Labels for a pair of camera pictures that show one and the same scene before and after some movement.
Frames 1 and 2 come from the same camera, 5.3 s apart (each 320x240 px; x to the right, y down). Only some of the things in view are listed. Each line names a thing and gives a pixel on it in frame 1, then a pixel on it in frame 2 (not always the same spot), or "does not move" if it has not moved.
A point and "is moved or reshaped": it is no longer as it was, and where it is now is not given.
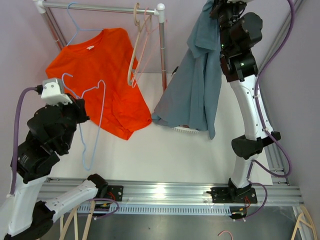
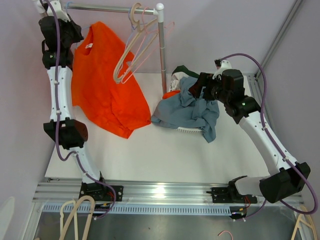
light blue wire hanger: (65, 88) → (132, 28)
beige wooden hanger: (140, 30) is moved or reshaped
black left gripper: (78, 104) → (75, 28)
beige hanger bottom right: (304, 219) does not move
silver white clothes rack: (41, 5) does not move
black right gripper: (219, 5) → (207, 80)
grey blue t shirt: (192, 98) is moved or reshaped
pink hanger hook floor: (225, 231) does not move
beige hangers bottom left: (75, 213) does not move
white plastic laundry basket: (185, 129) does not move
